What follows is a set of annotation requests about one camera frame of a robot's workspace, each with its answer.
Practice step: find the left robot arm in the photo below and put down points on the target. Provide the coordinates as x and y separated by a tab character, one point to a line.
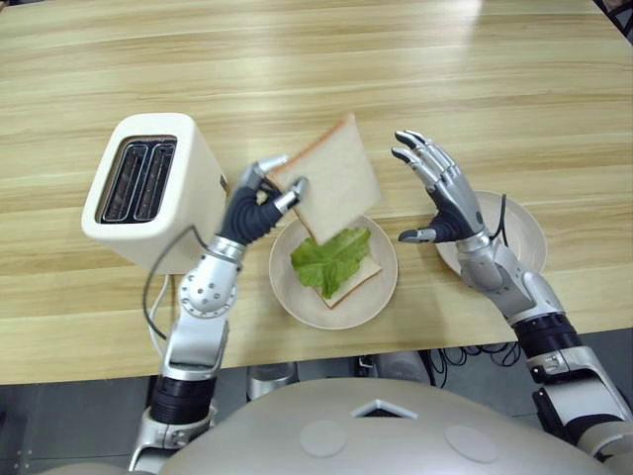
198	316

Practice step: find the robot body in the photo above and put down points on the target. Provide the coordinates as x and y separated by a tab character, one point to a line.
381	430

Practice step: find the bread slice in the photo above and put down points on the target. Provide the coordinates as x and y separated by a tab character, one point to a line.
353	284
331	183

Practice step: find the cream toaster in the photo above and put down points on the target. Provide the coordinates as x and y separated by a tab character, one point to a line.
153	193

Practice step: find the cream round plate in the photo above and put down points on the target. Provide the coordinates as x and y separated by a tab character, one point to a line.
341	312
519	230

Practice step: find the green lettuce leaf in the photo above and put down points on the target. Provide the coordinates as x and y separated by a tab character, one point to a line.
329	257

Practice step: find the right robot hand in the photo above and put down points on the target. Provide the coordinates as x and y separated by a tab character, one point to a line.
452	198

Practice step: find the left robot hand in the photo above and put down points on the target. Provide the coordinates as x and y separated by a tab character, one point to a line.
247	213

